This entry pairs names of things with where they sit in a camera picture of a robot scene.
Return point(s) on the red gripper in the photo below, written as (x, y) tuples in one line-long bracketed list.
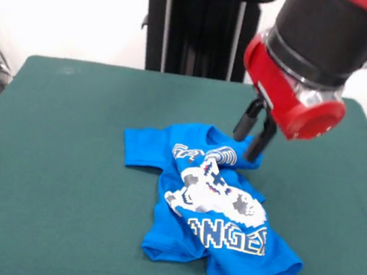
[(279, 89)]

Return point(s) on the blue printed t-shirt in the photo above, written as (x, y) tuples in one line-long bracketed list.
[(192, 221)]

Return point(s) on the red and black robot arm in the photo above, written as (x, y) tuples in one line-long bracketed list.
[(335, 32)]

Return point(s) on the dark green tablecloth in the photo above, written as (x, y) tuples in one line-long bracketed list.
[(42, 193)]

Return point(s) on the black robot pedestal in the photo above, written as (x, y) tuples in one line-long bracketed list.
[(201, 34)]

